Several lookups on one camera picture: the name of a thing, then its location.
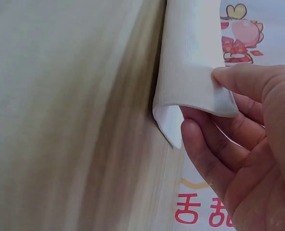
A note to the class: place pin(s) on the person's right hand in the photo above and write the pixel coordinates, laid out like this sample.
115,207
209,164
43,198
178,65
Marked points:
265,149

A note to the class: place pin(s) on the person's right fingers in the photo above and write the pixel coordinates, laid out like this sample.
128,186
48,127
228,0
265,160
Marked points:
205,142

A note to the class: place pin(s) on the person's right thumb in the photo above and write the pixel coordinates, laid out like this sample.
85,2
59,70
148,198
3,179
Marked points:
248,77

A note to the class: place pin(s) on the white cloth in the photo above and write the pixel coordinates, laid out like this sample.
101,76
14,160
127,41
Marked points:
183,72

